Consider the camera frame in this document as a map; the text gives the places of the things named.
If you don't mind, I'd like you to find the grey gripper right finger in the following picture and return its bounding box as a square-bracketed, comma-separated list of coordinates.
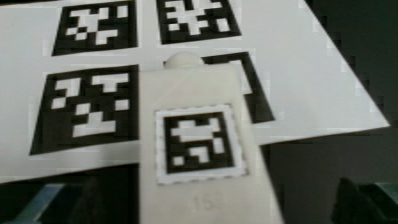
[331, 178, 398, 224]

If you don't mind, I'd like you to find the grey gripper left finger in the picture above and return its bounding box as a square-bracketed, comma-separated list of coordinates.
[11, 180, 102, 224]

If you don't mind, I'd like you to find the white stool leg front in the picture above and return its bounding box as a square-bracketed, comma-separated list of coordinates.
[139, 52, 285, 224]

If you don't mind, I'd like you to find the white marker sheet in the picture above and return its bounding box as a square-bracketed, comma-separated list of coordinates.
[0, 0, 388, 183]

